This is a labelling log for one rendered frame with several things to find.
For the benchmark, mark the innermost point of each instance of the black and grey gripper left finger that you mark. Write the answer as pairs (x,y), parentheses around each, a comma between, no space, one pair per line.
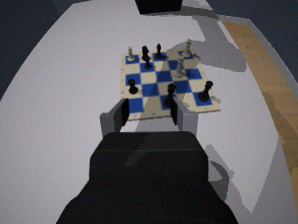
(115,118)

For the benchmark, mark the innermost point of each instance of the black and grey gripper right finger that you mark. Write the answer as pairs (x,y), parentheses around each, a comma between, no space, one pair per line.
(183,118)

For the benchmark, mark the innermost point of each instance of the blue and cream chessboard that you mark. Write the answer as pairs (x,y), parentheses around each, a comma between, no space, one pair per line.
(152,84)

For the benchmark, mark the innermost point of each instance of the white chess piece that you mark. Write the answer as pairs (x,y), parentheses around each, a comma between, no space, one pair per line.
(186,52)
(131,58)
(178,72)

